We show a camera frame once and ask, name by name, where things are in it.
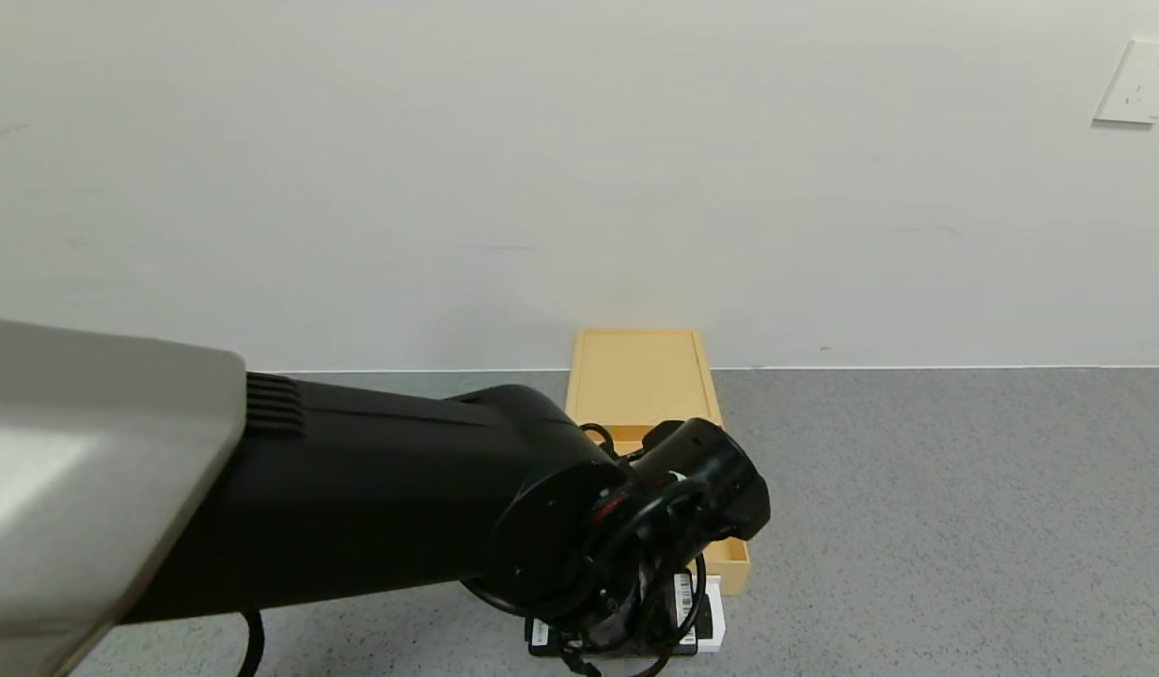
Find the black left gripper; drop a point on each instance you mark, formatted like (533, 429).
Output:
(684, 596)

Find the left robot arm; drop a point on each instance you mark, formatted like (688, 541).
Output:
(353, 489)

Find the white wall outlet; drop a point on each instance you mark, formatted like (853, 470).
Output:
(1141, 83)

